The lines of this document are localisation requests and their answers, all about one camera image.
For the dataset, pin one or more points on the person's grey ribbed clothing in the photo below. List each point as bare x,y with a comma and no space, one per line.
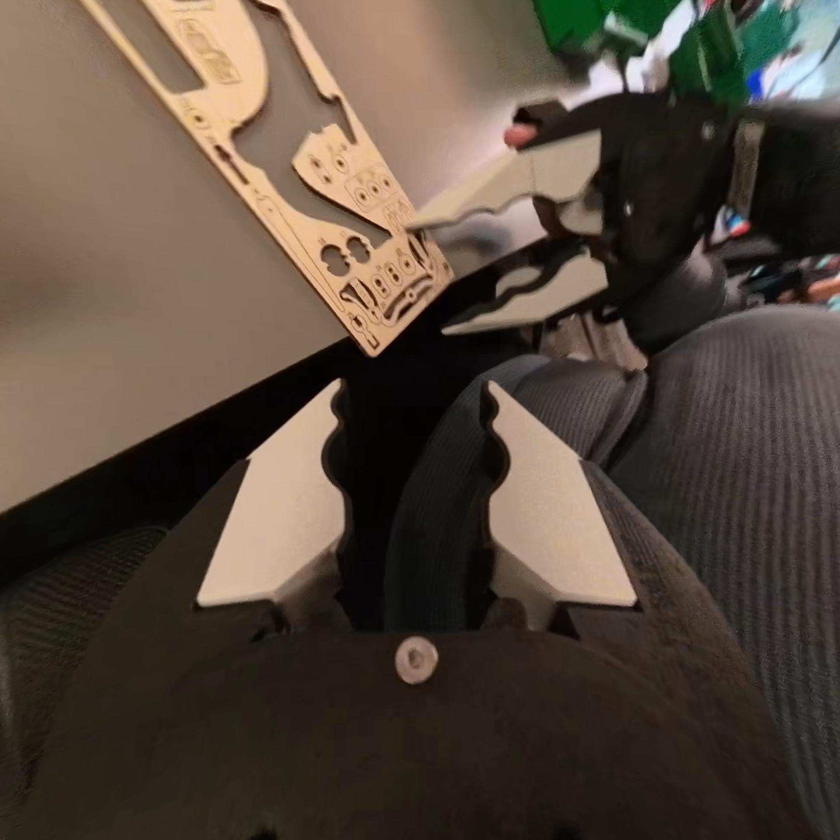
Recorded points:
722,459

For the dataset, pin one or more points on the person's right hand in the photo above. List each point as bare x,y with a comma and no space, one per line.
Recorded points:
520,135

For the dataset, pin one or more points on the black mesh office chair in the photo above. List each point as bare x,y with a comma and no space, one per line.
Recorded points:
52,623

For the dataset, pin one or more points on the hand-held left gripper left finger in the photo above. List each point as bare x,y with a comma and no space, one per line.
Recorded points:
282,512

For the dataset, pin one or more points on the person's right forearm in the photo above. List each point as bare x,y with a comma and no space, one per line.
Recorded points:
682,295

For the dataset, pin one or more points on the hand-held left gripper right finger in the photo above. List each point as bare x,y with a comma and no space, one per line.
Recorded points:
558,525

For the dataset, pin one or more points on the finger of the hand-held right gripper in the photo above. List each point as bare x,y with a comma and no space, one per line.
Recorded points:
558,295
525,174

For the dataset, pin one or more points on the wooden parts sheet curved cutout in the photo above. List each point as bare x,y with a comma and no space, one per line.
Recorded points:
282,197

